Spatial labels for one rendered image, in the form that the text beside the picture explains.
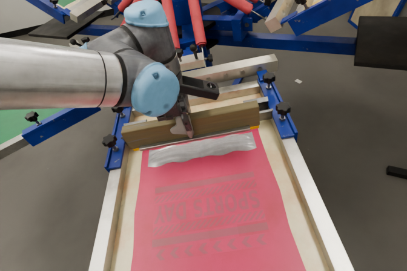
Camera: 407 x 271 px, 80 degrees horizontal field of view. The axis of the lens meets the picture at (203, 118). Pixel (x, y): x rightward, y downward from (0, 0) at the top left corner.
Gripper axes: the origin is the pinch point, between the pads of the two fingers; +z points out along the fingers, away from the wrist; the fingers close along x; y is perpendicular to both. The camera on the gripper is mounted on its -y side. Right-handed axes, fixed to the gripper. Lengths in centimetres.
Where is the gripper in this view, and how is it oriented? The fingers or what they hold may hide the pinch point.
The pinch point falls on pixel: (192, 128)
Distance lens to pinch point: 70.1
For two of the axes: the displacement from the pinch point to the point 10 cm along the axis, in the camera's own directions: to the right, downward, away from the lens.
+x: 0.9, 7.0, -7.0
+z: 1.7, 6.9, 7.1
